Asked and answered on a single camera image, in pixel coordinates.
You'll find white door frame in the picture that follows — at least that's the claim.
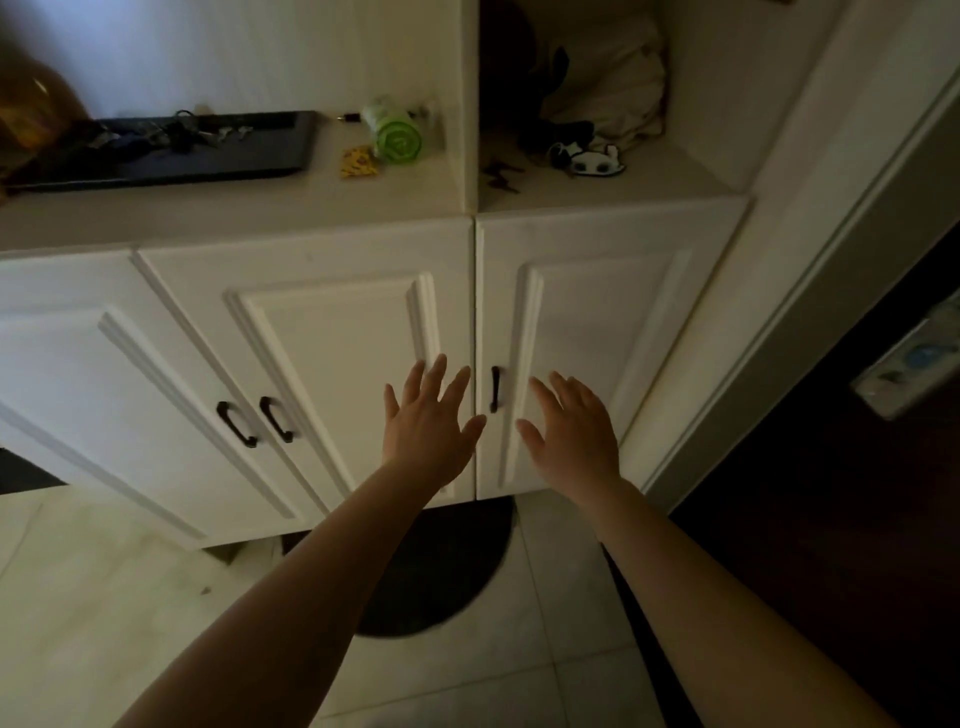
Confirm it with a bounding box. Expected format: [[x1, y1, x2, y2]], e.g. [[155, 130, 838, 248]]
[[619, 0, 960, 516]]

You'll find panda keychain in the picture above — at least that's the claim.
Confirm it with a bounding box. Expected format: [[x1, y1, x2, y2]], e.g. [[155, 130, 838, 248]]
[[549, 141, 627, 179]]

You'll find brown glossy bag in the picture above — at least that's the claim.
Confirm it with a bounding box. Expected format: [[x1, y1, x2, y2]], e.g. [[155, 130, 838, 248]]
[[0, 41, 93, 200]]

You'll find cream cloth bag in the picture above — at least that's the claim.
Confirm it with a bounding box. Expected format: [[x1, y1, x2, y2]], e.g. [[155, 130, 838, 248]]
[[540, 11, 670, 147]]

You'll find person's right forearm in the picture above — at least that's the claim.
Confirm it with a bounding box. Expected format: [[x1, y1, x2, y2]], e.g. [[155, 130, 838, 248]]
[[581, 478, 901, 728]]

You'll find dark wooden door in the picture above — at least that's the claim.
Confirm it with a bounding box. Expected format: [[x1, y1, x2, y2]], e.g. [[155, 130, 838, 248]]
[[603, 221, 960, 728]]

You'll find bunch of keys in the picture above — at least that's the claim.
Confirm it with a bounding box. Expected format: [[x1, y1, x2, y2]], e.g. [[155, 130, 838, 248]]
[[78, 110, 256, 155]]

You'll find person's right hand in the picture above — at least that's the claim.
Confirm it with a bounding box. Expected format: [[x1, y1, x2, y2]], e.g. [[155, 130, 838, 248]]
[[515, 371, 624, 513]]

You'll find black round floor mat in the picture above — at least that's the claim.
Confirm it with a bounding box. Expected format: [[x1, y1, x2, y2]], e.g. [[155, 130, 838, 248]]
[[282, 496, 517, 639]]

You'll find white panelled cabinet door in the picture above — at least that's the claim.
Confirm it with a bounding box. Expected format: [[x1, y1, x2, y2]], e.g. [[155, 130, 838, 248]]
[[137, 218, 477, 516], [0, 249, 325, 552], [475, 196, 751, 502]]

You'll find silver door lock handle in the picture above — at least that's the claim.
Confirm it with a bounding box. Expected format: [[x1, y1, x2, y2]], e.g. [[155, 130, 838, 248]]
[[850, 291, 960, 422]]

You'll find black bag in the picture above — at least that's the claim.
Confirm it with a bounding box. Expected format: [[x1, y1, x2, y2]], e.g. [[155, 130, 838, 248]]
[[480, 0, 595, 155]]

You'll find green and white roll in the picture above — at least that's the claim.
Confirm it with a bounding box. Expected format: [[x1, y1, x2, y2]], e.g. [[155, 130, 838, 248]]
[[360, 96, 426, 163]]

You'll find person's left hand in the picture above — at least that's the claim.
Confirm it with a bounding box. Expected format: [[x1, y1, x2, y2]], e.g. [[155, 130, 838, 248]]
[[381, 354, 488, 498]]

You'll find person's left forearm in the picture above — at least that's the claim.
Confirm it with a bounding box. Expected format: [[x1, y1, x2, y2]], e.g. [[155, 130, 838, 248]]
[[114, 463, 444, 728]]

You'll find black rectangular tray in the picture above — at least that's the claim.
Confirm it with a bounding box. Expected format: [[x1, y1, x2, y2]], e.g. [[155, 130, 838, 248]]
[[6, 111, 318, 194]]

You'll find dark hair clip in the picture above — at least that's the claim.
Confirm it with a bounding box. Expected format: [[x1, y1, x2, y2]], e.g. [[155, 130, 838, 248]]
[[482, 157, 527, 195]]

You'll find white wooden cabinet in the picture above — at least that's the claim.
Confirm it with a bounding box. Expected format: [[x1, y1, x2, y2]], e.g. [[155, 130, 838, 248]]
[[0, 0, 849, 552]]

